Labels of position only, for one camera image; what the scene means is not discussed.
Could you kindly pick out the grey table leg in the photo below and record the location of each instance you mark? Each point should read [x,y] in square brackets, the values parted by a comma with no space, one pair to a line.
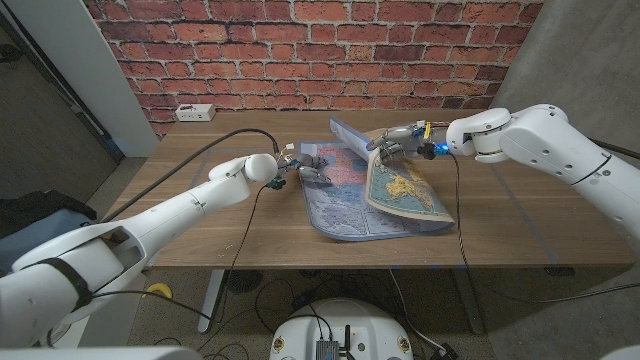
[470,305]

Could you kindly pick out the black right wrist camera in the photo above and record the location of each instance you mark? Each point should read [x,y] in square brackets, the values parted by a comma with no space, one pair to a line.
[429,150]

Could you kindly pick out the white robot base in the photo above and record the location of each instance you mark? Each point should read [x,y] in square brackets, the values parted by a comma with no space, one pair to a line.
[350,320]

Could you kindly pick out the blue bin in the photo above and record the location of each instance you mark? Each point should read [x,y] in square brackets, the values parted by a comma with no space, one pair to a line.
[30,240]

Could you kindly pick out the white table leg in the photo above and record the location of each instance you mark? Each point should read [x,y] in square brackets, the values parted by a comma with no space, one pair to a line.
[212,300]

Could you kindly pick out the black floor plug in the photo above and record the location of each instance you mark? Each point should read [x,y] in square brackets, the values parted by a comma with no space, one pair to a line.
[444,351]

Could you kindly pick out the black bag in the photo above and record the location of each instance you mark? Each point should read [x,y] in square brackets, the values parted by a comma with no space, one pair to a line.
[40,205]

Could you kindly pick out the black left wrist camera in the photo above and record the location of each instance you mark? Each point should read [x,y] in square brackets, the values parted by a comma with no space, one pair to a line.
[276,184]

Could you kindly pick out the white power strip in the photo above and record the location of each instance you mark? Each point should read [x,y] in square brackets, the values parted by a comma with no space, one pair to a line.
[195,112]

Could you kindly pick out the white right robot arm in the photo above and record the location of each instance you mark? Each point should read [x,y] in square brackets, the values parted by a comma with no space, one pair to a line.
[550,145]

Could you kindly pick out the colourful paper map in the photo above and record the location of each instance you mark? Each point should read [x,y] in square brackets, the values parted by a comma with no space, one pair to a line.
[345,205]

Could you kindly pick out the dark grey door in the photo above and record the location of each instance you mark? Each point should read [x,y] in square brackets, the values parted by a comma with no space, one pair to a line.
[40,125]

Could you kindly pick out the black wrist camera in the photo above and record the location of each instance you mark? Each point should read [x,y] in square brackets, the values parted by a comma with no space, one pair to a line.
[429,150]
[276,184]

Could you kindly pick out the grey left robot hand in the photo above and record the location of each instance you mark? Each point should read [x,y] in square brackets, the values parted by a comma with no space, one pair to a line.
[305,164]

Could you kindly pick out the red brick printed backdrop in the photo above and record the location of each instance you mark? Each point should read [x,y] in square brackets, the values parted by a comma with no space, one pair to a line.
[310,55]

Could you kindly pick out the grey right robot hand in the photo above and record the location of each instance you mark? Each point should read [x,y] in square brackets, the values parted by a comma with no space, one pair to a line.
[405,135]

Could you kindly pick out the black round disc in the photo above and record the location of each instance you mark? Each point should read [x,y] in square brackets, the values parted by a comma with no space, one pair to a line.
[245,281]

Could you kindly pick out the yellow banana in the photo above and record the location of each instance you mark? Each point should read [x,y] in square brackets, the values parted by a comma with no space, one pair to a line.
[160,287]

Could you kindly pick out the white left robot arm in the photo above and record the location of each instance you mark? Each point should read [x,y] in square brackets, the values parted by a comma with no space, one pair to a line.
[150,222]

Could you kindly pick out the grey electronics box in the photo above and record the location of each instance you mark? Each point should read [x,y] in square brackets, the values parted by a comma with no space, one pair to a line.
[327,350]

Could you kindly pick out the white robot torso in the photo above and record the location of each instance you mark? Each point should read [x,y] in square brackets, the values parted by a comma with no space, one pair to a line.
[100,354]

